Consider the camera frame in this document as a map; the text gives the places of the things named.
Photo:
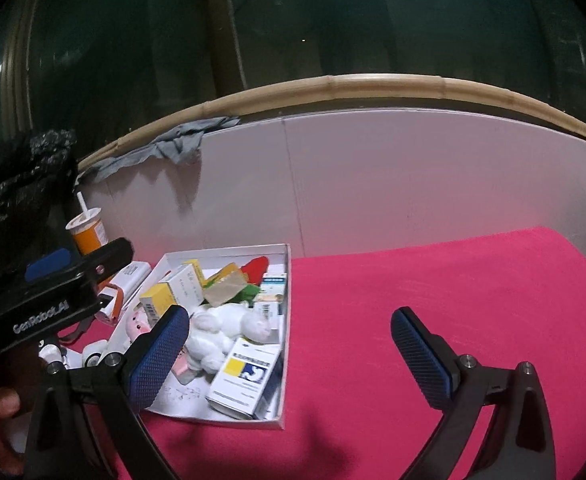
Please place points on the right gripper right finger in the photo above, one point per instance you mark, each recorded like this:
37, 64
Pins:
518, 442

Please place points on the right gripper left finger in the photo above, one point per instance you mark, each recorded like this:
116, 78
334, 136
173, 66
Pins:
61, 443

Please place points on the pink box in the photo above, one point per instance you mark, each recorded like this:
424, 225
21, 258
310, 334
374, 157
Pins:
182, 370

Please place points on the pink round plush toy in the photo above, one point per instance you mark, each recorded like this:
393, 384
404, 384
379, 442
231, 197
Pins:
137, 324

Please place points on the white plush bunny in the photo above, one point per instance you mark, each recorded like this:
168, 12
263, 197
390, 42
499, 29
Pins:
214, 330

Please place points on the grey liquid sealant box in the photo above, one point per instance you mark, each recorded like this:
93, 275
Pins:
248, 380

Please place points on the yellow tissue pack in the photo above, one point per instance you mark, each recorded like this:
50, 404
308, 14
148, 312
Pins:
227, 284

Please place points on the white red barcode box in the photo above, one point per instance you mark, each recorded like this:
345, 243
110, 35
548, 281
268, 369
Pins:
273, 312

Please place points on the red chili plush toy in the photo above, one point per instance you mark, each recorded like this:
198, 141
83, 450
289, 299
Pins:
255, 270

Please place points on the blue white medicine box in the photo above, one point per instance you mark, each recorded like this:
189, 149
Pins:
274, 284

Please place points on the white device on left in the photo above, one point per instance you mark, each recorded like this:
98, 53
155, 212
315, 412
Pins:
53, 352

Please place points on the orange drink cup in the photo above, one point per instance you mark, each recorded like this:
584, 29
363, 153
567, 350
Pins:
87, 230

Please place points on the white orange power bank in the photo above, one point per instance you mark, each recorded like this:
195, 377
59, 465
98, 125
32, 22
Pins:
119, 289

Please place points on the white drinking straw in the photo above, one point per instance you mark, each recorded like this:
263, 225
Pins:
82, 203

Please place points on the white cardboard tray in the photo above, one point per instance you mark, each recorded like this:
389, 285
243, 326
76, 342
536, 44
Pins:
189, 401

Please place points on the white panel board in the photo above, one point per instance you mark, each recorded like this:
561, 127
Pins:
353, 181

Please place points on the grey cloth on rail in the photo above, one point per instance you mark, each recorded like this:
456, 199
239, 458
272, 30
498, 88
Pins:
180, 145

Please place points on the bamboo rail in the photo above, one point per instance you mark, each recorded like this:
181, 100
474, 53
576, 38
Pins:
354, 87

